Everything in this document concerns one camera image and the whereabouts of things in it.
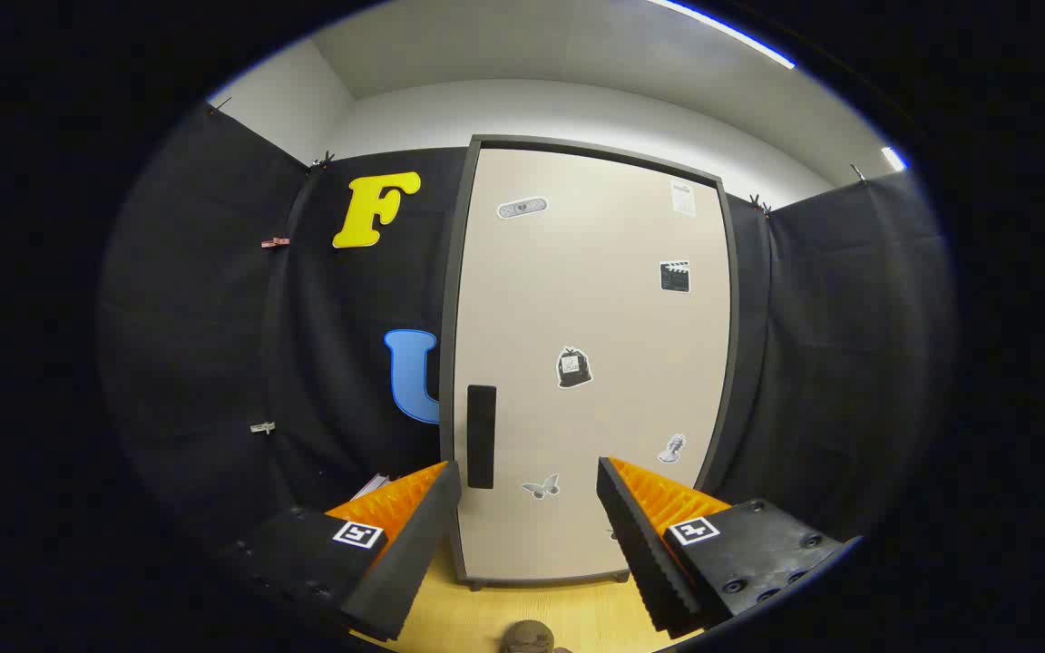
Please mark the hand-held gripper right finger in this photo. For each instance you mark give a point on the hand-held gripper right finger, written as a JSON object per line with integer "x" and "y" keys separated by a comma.
{"x": 636, "y": 553}

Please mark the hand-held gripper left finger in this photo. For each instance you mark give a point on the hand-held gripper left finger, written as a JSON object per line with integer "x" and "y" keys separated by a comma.
{"x": 414, "y": 562}

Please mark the brown fuzzy shoe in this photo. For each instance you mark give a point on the brown fuzzy shoe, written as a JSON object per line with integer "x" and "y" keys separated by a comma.
{"x": 530, "y": 638}

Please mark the grey shoe cabinet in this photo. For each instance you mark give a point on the grey shoe cabinet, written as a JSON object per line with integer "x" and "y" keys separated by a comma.
{"x": 450, "y": 299}

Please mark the white yellow book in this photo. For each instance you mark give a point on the white yellow book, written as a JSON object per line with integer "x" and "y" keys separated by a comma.
{"x": 370, "y": 488}

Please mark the black backdrop cloth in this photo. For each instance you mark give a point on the black backdrop cloth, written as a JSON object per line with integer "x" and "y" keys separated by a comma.
{"x": 214, "y": 317}

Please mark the pink clothespin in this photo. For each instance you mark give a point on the pink clothespin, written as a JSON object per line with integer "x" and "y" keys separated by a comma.
{"x": 275, "y": 242}

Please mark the ceiling light strip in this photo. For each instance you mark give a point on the ceiling light strip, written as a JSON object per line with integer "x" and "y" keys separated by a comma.
{"x": 893, "y": 159}

